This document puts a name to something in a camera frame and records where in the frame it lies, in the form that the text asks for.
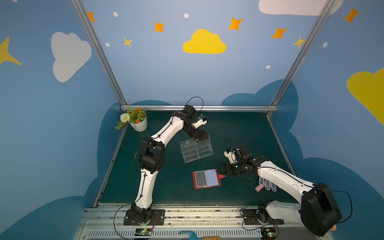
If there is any clear acrylic card organizer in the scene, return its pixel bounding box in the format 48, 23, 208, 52
180, 137, 213, 163

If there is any red card holder wallet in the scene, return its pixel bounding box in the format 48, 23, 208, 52
192, 169, 226, 190

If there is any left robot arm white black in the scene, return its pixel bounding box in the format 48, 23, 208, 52
131, 105, 209, 222

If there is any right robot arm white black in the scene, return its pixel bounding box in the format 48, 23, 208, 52
219, 145, 342, 237

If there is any white pot with flowers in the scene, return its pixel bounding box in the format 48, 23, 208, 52
114, 108, 148, 132

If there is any right green circuit board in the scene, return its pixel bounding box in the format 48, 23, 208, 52
261, 228, 279, 240

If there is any green circuit board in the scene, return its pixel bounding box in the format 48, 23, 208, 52
261, 228, 279, 240
135, 229, 153, 237

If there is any left green circuit board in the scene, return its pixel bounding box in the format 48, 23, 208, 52
135, 229, 153, 237

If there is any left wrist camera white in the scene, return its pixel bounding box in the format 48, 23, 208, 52
193, 117, 207, 129

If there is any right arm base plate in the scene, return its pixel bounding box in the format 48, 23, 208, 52
240, 208, 285, 225

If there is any teal handled tool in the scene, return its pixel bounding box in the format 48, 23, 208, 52
179, 231, 221, 240

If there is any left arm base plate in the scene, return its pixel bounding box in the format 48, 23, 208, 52
123, 209, 166, 226

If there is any aluminium rail front frame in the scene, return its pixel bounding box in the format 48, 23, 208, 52
73, 205, 334, 240

